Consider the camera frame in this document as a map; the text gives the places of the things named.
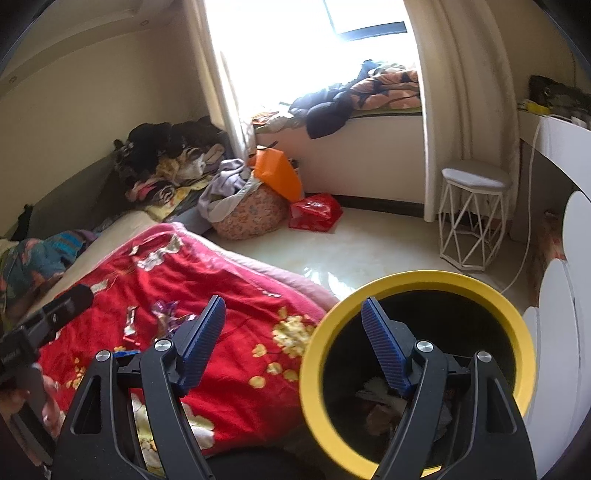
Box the orange patterned quilt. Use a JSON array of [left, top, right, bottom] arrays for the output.
[[348, 65, 422, 112]]

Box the silver candy wrapper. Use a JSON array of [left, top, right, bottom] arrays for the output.
[[123, 305, 140, 344]]

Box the white window seat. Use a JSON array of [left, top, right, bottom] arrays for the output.
[[254, 108, 426, 205]]

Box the grey headboard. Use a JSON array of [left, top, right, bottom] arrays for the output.
[[21, 133, 228, 241]]

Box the floral laundry basket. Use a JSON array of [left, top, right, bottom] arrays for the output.
[[213, 182, 288, 241]]

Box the pile of clothes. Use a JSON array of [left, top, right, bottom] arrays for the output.
[[113, 117, 230, 209]]

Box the small clothes heap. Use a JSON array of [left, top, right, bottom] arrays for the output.
[[252, 108, 306, 136]]

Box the beige mattress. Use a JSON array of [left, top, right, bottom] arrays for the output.
[[32, 212, 163, 296]]

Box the cream curtain beside desk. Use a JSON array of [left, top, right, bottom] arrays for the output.
[[404, 0, 523, 223]]

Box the teal floral cloth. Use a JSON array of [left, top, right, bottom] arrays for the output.
[[0, 231, 99, 306]]

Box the yellow rimmed black bin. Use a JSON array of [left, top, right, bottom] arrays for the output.
[[299, 270, 536, 480]]

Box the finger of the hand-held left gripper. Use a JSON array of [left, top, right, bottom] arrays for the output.
[[28, 284, 95, 346]]

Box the small black object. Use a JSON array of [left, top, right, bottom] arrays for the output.
[[11, 204, 34, 241]]

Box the cream curtain beside bed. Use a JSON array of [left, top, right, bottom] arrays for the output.
[[184, 0, 258, 163]]

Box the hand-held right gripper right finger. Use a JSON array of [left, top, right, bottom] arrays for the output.
[[361, 298, 539, 480]]

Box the purple candy wrapper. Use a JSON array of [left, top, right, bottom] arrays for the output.
[[158, 314, 197, 337], [152, 299, 181, 321]]

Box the person's left hand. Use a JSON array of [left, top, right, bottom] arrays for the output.
[[0, 374, 65, 437]]

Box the white wire stool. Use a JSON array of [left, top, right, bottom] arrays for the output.
[[438, 167, 514, 273]]

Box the red floral blanket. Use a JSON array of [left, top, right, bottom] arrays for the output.
[[34, 222, 341, 476]]

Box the red shopping bag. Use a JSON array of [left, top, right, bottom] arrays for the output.
[[289, 194, 344, 232]]

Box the white cable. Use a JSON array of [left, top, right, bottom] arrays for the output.
[[501, 115, 549, 295]]

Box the orange paper bag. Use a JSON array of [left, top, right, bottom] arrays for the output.
[[252, 148, 304, 203]]

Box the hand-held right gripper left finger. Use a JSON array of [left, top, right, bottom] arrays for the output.
[[51, 294, 227, 480]]

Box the dark puffer jacket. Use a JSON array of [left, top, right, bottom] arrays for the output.
[[288, 62, 371, 140]]

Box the window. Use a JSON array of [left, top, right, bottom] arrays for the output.
[[203, 0, 419, 118]]

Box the dark bag on desk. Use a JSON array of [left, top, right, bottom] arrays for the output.
[[529, 75, 591, 126]]

